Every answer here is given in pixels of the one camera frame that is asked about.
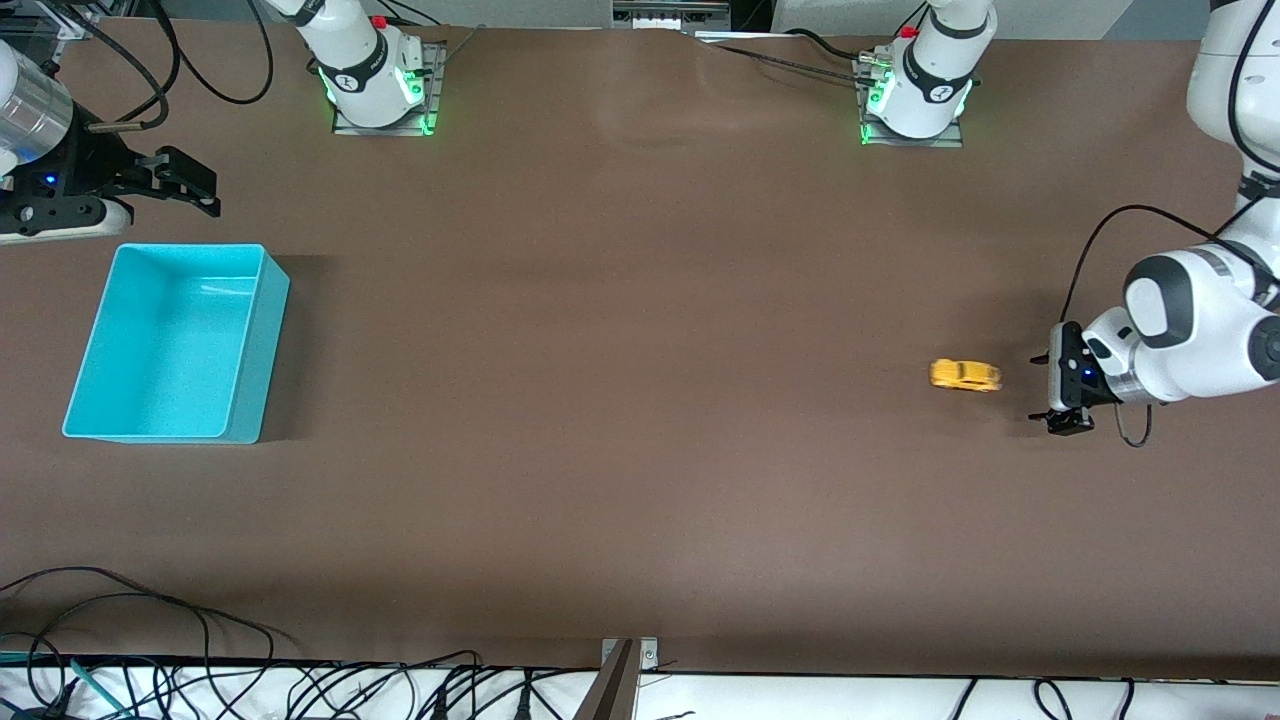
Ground yellow beetle toy car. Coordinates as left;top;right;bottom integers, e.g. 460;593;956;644
928;358;1004;394

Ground teal plastic bin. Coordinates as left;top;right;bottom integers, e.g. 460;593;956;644
62;243;291;445

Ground white bench board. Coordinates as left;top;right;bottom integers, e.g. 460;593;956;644
0;662;1280;720

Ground grey power strip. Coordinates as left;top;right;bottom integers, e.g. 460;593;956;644
611;0;733;31

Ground grey metal pole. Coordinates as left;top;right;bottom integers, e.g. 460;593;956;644
572;640;641;720

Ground short black cable loop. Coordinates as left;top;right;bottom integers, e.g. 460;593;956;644
1113;400;1153;448

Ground black looping cable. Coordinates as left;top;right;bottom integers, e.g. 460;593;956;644
150;0;273;104

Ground aluminium frame profile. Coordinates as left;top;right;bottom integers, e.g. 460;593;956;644
0;0;106;41

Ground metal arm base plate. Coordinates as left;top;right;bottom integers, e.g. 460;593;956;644
331;40;447;137
857;52;967;149

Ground long black cable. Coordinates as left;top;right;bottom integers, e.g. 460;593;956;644
0;590;217;720
0;566;303;651

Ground small metal bracket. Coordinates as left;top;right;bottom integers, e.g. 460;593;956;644
600;637;661;673

